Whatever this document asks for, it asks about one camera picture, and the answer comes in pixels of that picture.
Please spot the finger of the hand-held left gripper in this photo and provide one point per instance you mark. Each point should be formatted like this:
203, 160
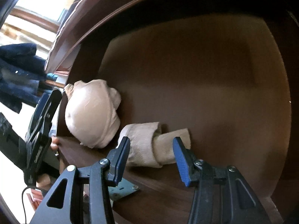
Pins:
43, 119

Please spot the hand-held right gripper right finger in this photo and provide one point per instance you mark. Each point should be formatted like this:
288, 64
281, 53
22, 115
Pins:
184, 165

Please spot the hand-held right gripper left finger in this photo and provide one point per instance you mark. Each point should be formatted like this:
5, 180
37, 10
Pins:
121, 158

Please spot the beige ribbed cloth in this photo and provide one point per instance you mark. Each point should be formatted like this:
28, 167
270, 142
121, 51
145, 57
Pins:
144, 142

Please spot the pink lace bra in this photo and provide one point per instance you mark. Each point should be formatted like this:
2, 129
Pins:
91, 114

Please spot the dark wooden drawer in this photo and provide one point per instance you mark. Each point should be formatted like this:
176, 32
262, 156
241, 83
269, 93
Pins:
198, 74

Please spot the person's left hand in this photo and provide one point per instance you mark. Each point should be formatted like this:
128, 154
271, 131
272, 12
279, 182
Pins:
54, 144

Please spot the wooden coat rack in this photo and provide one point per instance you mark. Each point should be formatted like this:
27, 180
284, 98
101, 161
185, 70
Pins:
52, 83

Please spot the teal hanging garment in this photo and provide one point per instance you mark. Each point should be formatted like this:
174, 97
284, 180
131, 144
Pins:
51, 77

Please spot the dark hanging jacket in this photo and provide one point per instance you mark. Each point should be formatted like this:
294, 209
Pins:
18, 58

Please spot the wood framed window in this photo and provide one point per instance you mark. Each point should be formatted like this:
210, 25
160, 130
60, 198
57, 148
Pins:
35, 19

